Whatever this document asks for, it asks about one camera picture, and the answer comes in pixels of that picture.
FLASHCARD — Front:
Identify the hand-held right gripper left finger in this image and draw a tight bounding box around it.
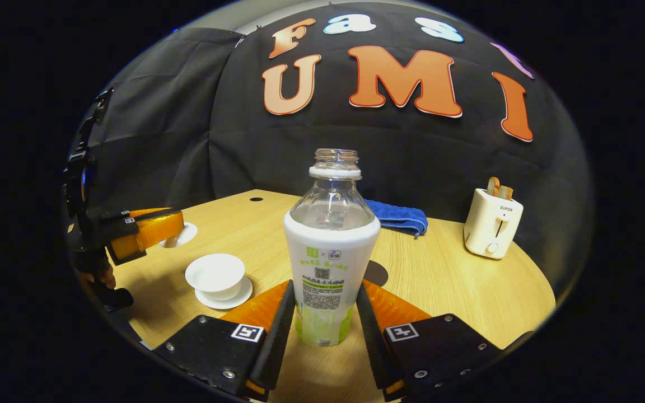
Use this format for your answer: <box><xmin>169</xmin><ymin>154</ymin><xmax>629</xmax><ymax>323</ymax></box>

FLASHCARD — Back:
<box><xmin>152</xmin><ymin>280</ymin><xmax>296</xmax><ymax>402</ymax></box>

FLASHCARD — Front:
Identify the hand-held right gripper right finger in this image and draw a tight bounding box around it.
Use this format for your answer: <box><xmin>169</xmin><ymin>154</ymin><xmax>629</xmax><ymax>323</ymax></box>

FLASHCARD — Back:
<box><xmin>355</xmin><ymin>280</ymin><xmax>505</xmax><ymax>402</ymax></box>

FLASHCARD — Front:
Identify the white teacup lid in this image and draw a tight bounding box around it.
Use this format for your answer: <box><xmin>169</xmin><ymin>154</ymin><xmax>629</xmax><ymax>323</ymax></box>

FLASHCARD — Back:
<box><xmin>158</xmin><ymin>222</ymin><xmax>198</xmax><ymax>249</ymax></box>

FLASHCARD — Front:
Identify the dark round coaster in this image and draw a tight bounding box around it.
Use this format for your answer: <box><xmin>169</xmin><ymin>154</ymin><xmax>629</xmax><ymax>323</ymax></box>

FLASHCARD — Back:
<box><xmin>363</xmin><ymin>260</ymin><xmax>389</xmax><ymax>287</ymax></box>

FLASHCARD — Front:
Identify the white teacup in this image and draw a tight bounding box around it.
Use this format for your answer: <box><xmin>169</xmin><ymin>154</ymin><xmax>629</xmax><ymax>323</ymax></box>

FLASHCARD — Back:
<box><xmin>185</xmin><ymin>253</ymin><xmax>246</xmax><ymax>301</ymax></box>

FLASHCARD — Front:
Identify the clear water bottle white label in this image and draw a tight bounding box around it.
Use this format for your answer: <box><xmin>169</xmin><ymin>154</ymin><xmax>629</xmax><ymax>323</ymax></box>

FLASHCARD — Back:
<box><xmin>283</xmin><ymin>148</ymin><xmax>382</xmax><ymax>348</ymax></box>

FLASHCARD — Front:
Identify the white saucer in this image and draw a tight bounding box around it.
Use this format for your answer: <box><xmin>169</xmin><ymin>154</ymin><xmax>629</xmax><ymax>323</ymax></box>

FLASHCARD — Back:
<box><xmin>194</xmin><ymin>276</ymin><xmax>254</xmax><ymax>310</ymax></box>

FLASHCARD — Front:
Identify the blue towel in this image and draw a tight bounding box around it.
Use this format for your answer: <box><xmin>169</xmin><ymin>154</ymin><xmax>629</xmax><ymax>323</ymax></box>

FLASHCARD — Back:
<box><xmin>363</xmin><ymin>199</ymin><xmax>429</xmax><ymax>238</ymax></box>

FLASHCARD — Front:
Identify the white toaster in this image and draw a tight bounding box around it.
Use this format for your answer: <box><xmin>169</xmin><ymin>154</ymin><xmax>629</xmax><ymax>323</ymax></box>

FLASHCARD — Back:
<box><xmin>464</xmin><ymin>188</ymin><xmax>524</xmax><ymax>260</ymax></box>

